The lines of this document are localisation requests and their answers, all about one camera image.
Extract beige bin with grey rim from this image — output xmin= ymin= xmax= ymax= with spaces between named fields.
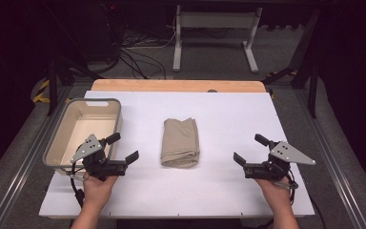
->
xmin=42 ymin=97 xmax=124 ymax=176

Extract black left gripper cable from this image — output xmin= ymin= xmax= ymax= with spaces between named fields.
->
xmin=69 ymin=165 xmax=86 ymax=208

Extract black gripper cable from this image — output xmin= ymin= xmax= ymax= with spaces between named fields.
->
xmin=69 ymin=165 xmax=86 ymax=208
xmin=285 ymin=169 xmax=299 ymax=205

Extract white board mat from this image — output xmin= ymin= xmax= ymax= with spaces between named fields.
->
xmin=38 ymin=90 xmax=315 ymax=219

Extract person's left hand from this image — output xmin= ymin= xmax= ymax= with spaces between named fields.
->
xmin=82 ymin=174 xmax=119 ymax=208

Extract black metal stand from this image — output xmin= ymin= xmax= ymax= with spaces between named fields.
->
xmin=47 ymin=53 xmax=104 ymax=117
xmin=261 ymin=9 xmax=320 ymax=119

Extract black floor cables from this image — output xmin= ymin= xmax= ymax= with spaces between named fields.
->
xmin=117 ymin=27 xmax=168 ymax=80

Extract aluminium rail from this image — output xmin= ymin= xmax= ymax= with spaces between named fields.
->
xmin=294 ymin=89 xmax=366 ymax=229
xmin=0 ymin=85 xmax=74 ymax=229

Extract white metal stand frame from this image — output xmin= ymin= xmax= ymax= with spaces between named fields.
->
xmin=172 ymin=4 xmax=264 ymax=73

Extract black equipment box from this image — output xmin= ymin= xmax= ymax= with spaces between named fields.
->
xmin=84 ymin=0 xmax=122 ymax=62

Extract yellow black hazard tape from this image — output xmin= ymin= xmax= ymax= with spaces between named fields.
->
xmin=31 ymin=79 xmax=51 ymax=104

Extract white floor cable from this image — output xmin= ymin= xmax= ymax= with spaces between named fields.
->
xmin=132 ymin=17 xmax=177 ymax=51

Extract beige cloth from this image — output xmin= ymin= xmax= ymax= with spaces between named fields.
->
xmin=160 ymin=117 xmax=201 ymax=169

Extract person's right hand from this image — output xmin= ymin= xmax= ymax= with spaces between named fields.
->
xmin=255 ymin=177 xmax=292 ymax=210

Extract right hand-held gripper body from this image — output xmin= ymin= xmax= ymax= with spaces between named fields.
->
xmin=243 ymin=141 xmax=316 ymax=182

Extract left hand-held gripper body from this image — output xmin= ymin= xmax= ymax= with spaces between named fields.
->
xmin=71 ymin=134 xmax=128 ymax=182

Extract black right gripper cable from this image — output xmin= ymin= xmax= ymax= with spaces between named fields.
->
xmin=285 ymin=169 xmax=299 ymax=205

